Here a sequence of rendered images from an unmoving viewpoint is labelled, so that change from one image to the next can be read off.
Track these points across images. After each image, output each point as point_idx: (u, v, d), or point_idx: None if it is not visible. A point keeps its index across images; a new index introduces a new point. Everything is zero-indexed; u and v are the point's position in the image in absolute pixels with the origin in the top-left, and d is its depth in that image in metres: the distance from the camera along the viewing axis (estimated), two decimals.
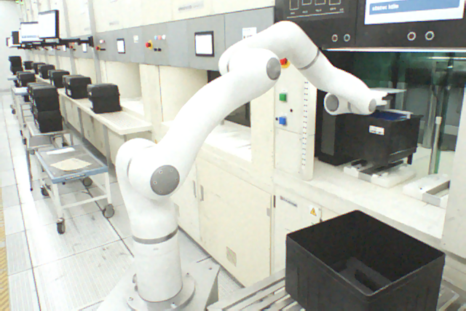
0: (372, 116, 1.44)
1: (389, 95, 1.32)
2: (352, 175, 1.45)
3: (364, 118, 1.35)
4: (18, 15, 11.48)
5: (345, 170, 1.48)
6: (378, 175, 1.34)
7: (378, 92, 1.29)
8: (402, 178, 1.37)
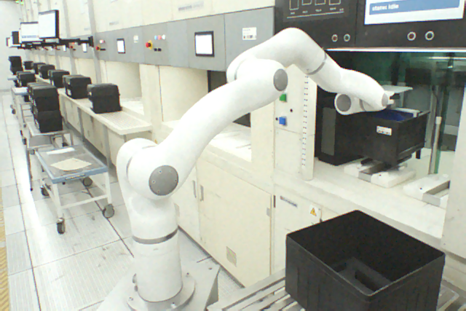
0: (378, 114, 1.45)
1: (396, 94, 1.32)
2: (352, 175, 1.45)
3: (371, 119, 1.37)
4: (18, 15, 11.48)
5: (345, 170, 1.48)
6: (378, 175, 1.34)
7: (386, 91, 1.30)
8: (402, 178, 1.37)
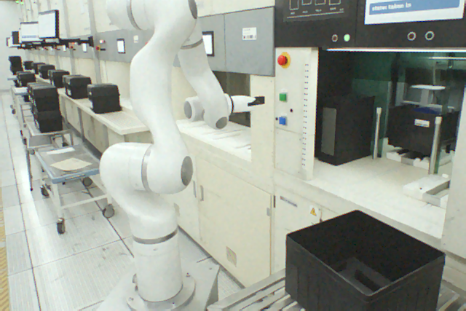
0: None
1: (256, 100, 1.31)
2: (394, 159, 1.63)
3: (410, 113, 1.53)
4: (18, 15, 11.48)
5: (388, 155, 1.65)
6: (420, 159, 1.52)
7: (245, 97, 1.28)
8: (440, 162, 1.55)
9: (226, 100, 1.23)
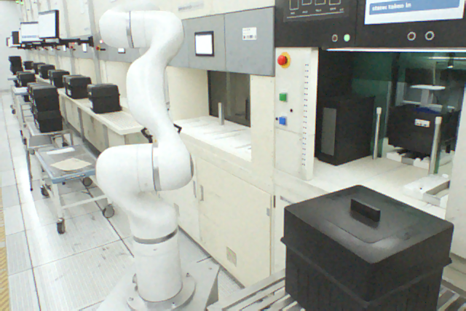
0: None
1: (178, 132, 1.46)
2: (394, 159, 1.63)
3: (410, 113, 1.53)
4: (18, 15, 11.48)
5: (388, 155, 1.65)
6: (421, 159, 1.52)
7: None
8: (441, 162, 1.55)
9: None
